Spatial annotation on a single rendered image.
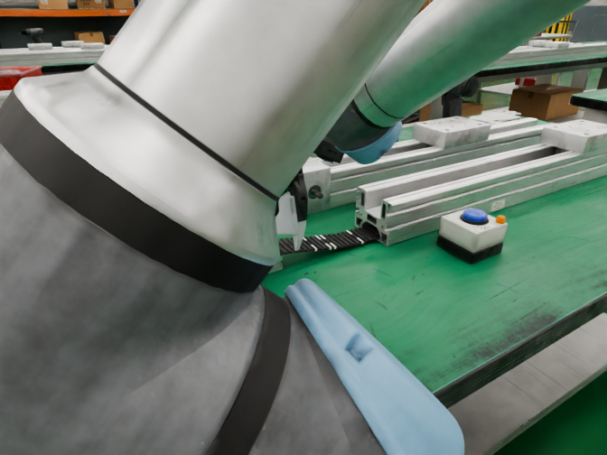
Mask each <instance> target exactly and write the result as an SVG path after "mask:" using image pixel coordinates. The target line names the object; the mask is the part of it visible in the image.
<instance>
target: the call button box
mask: <svg viewBox="0 0 607 455"><path fill-rule="evenodd" d="M464 211H465V209H464V210H460V211H457V212H454V213H452V214H448V215H445V216H442V217H441V223H440V228H439V235H440V236H438V238H437V245H438V246H439V247H441V248H442V249H444V250H446V251H448V252H449V253H451V254H453V255H455V256H457V257H459V258H461V259H462V260H463V261H465V262H467V263H468V264H470V265H472V264H474V263H477V262H479V261H481V260H484V259H486V258H489V257H491V256H494V255H497V254H499V253H501V250H502V247H503V243H502V242H503V241H504V237H505V234H506V230H507V226H508V224H507V223H506V222H505V224H499V223H497V222H496V218H494V217H492V216H490V215H488V214H487V215H488V217H487V220H486V221H483V222H473V221H470V220H467V219H465V218H464V217H463V216H462V214H463V212H464Z"/></svg>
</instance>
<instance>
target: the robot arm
mask: <svg viewBox="0 0 607 455"><path fill-rule="evenodd" d="M426 1H427V0H141V2H140V3H139V5H138V6H137V7H136V9H135V10H134V12H132V14H131V15H130V17H129V18H128V19H127V21H126V23H125V24H124V26H123V27H122V28H121V30H120V31H119V33H118V34H117V36H116V37H115V39H114V40H113V41H112V42H111V43H110V45H109V46H108V47H107V49H106V51H105V52H104V53H103V55H102V56H101V58H100V59H99V60H98V62H97V63H95V64H94V65H92V66H91V67H90V68H88V69H87V70H85V71H83V72H74V73H65V74H57V75H48V76H39V77H30V78H23V79H21V80H19V82H18V83H17V85H16V86H14V89H13V90H12V91H11V93H10V94H9V96H8V97H7V98H6V100H5V102H4V103H3V105H2V106H1V107H0V455H464V439H463V435H462V430H461V428H460V426H459V424H458V422H457V421H456V420H455V419H454V417H453V416H452V414H451V413H450V412H449V411H448V410H447V409H446V408H445V407H444V406H443V405H442V404H441V402H440V401H439V400H438V399H437V398H436V397H435V396H434V395H433V394H432V393H431V392H430V391H429V390H428V389H427V388H426V387H425V386H424V385H423V384H422V383H421V382H420V381H419V380H418V379H417V378H416V377H415V376H414V375H413V374H412V373H411V372H410V371H409V370H408V369H407V368H406V367H405V366H404V365H402V364H401V363H400V362H399V361H398V360H397V359H396V358H395V357H394V356H393V355H392V354H391V353H390V352H389V351H388V350H387V349H386V348H385V347H384V346H383V345H382V344H381V343H380V342H379V341H377V340H376V339H375V338H374V337H373V336H372V335H371V334H370V333H369V332H368V331H367V330H366V329H365V328H364V327H363V326H361V325H360V324H359V323H358V322H357V321H356V320H355V319H354V318H353V317H352V316H351V315H350V314H349V313H347V312H346V311H345V310H344V309H343V308H342V307H341V306H340V305H339V304H338V303H337V302H336V301H335V300H334V299H333V298H332V297H331V296H330V295H328V294H327V293H326V292H325V291H324V290H323V289H321V288H320V287H319V286H318V285H317V284H316V283H314V282H313V281H311V280H309V279H306V278H303V279H300V280H298V281H297V282H296V283H295V284H294V285H288V286H287V288H286V289H285V297H284V298H282V297H280V296H278V295H276V294H275V293H273V292H271V291H270V290H268V289H267V288H266V287H265V286H263V285H262V284H261V283H262V281H263V280H264V279H265V277H266V276H267V274H268V273H269V272H270V270H271V269H272V268H273V266H274V265H275V264H276V262H277V261H278V259H279V256H280V250H279V244H278V237H277V235H293V241H294V250H295V251H297V250H299V249H300V246H301V244H302V240H303V237H304V231H305V226H306V220H307V210H308V197H307V190H306V186H305V182H304V173H303V166H304V164H305V163H306V162H307V160H308V159H309V158H310V156H311V155H312V154H313V153H315V154H317V156H316V157H319V158H321V159H322V160H323V161H324V162H330V163H333V162H336V163H341V160H342V158H343V155H344V154H345V153H346V154H347V155H348V156H349V157H350V158H352V159H353V160H354V161H356V162H357V163H360V164H364V165H366V164H371V163H374V162H376V161H377V160H379V159H380V158H381V157H382V155H383V154H384V153H387V152H388V151H389V150H390V149H391V147H392V146H393V145H394V144H395V142H396V141H397V139H398V137H399V136H400V133H401V130H402V123H401V121H402V120H403V119H405V118H406V117H408V116H410V115H412V114H413V113H415V111H417V110H419V109H420V108H422V107H424V106H425V105H427V104H429V103H430V102H432V101H433V100H435V99H437V98H438V97H440V96H441V95H442V94H444V93H446V92H447V91H449V90H450V89H452V88H454V87H456V86H457V85H459V84H460V83H462V82H464V81H465V80H466V79H468V78H469V77H471V76H473V75H474V74H476V73H477V72H479V71H481V70H483V69H484V68H486V67H487V66H489V65H491V64H492V63H493V62H494V61H496V60H498V59H500V58H501V57H503V56H504V55H506V54H508V53H509V52H511V51H513V50H514V49H516V48H517V47H518V46H520V45H521V44H523V43H525V42H527V41H528V40H530V39H531V38H533V37H535V36H536V35H538V34H539V33H541V32H543V31H544V30H545V29H547V28H548V27H550V26H552V25H553V24H555V23H557V22H558V21H560V20H562V19H563V18H565V17H566V16H568V15H569V14H571V13H572V12H574V11H575V10H577V9H579V8H580V7H582V6H583V5H586V4H587V3H589V2H590V1H592V0H434V1H433V2H432V3H431V4H430V5H428V6H427V7H426V8H425V9H424V10H423V11H422V12H421V13H419V14H418V15H416V14H417V13H418V12H419V10H420V9H421V8H422V6H423V5H424V4H425V2H426ZM415 16H416V17H415ZM414 17H415V18H414ZM324 137H326V138H324ZM287 192H290V195H284V194H285V193H287Z"/></svg>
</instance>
